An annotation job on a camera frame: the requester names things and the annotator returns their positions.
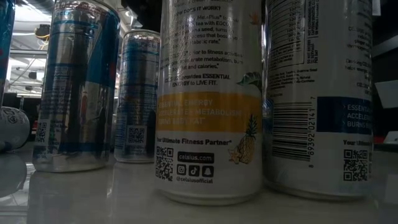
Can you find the white Celsius can blue band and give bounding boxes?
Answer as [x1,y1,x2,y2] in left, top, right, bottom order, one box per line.
[262,0,374,200]

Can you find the white Celsius can pineapple print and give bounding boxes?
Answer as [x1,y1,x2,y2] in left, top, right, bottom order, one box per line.
[154,0,264,206]

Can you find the silver blue Red Bull can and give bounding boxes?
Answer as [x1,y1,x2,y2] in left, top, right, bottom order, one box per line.
[32,0,121,173]
[0,0,16,103]
[113,29,162,164]

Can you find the tall silver Red Bull can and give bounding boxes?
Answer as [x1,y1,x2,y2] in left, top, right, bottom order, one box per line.
[0,105,31,153]

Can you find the small white box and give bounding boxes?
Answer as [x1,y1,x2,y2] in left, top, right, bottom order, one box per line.
[382,130,398,144]

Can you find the white paper sheet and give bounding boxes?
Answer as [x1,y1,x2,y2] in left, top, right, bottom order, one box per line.
[374,80,398,109]

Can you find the black yellow cable reel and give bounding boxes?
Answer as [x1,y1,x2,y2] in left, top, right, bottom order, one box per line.
[34,24,52,40]

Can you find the grey metal rack beams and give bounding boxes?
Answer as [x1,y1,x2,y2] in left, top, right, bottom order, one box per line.
[6,6,50,98]

